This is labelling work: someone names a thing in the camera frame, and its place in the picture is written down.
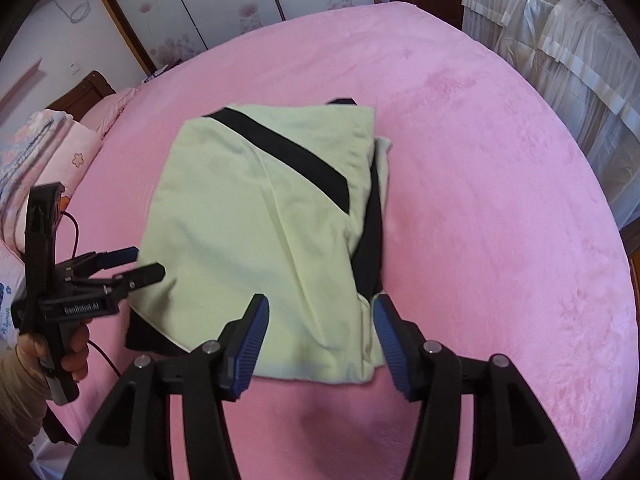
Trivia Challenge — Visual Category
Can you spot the green and black hooded jacket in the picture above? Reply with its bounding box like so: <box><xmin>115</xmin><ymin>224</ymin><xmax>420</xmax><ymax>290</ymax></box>
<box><xmin>125</xmin><ymin>97</ymin><xmax>393</xmax><ymax>387</ymax></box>

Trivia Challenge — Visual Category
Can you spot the white wall cord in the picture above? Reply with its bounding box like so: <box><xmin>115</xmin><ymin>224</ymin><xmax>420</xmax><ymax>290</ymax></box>
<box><xmin>50</xmin><ymin>0</ymin><xmax>93</xmax><ymax>24</ymax></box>

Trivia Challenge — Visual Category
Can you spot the pink wall shelf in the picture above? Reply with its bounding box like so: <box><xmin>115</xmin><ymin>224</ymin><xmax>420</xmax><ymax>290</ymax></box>
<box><xmin>0</xmin><ymin>57</ymin><xmax>43</xmax><ymax>106</ymax></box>

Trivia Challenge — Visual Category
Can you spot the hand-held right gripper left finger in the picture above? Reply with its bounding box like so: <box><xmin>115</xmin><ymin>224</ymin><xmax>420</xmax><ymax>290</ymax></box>
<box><xmin>62</xmin><ymin>293</ymin><xmax>271</xmax><ymax>480</ymax></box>

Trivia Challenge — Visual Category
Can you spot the pink cartoon-print pillow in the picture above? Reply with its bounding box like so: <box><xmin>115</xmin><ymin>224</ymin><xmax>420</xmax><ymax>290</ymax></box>
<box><xmin>0</xmin><ymin>240</ymin><xmax>31</xmax><ymax>346</ymax></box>

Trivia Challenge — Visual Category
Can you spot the wooden cabinet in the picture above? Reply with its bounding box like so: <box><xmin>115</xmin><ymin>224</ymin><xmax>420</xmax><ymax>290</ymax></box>
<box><xmin>622</xmin><ymin>230</ymin><xmax>640</xmax><ymax>313</ymax></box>

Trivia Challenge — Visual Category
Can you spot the white lace-covered furniture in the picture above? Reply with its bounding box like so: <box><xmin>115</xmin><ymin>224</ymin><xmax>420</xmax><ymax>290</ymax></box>
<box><xmin>460</xmin><ymin>0</ymin><xmax>640</xmax><ymax>231</ymax></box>

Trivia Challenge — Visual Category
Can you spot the pink ruffled pillow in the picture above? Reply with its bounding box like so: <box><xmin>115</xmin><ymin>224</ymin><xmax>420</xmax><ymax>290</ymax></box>
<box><xmin>80</xmin><ymin>86</ymin><xmax>141</xmax><ymax>136</ymax></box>

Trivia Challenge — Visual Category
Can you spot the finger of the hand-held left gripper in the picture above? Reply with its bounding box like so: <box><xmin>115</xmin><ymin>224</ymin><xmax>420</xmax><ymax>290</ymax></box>
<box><xmin>59</xmin><ymin>246</ymin><xmax>140</xmax><ymax>281</ymax></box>
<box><xmin>67</xmin><ymin>261</ymin><xmax>167</xmax><ymax>302</ymax></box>

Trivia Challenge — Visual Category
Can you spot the dark wooden headboard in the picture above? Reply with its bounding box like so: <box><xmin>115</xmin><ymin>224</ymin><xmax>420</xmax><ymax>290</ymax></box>
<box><xmin>47</xmin><ymin>71</ymin><xmax>118</xmax><ymax>123</ymax></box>

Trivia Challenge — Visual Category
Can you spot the person's left hand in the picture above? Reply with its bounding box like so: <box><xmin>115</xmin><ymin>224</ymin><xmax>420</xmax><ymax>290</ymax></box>
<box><xmin>16</xmin><ymin>321</ymin><xmax>91</xmax><ymax>385</ymax></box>

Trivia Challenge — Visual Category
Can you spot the floral sliding-door wardrobe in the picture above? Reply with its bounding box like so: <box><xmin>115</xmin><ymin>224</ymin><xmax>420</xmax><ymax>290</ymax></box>
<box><xmin>82</xmin><ymin>0</ymin><xmax>396</xmax><ymax>75</ymax></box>

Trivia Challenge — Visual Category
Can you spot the pink flower pillow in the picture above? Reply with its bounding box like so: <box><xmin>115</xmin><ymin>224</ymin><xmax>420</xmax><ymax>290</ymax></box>
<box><xmin>30</xmin><ymin>119</ymin><xmax>104</xmax><ymax>221</ymax></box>

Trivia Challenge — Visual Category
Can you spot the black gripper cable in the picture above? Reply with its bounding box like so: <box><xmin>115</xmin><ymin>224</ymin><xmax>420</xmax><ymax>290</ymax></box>
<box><xmin>59</xmin><ymin>211</ymin><xmax>122</xmax><ymax>377</ymax></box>

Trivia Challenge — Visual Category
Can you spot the folded floral quilt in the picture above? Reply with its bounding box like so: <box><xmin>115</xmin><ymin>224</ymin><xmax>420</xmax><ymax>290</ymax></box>
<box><xmin>0</xmin><ymin>107</ymin><xmax>76</xmax><ymax>196</ymax></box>

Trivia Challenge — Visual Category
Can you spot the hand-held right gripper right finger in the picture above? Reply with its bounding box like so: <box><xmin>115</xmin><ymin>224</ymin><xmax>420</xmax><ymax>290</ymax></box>
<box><xmin>372</xmin><ymin>294</ymin><xmax>583</xmax><ymax>480</ymax></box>

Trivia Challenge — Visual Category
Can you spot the pink bed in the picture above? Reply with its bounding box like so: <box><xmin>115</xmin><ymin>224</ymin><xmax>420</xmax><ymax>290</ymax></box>
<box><xmin>42</xmin><ymin>2</ymin><xmax>633</xmax><ymax>480</ymax></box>

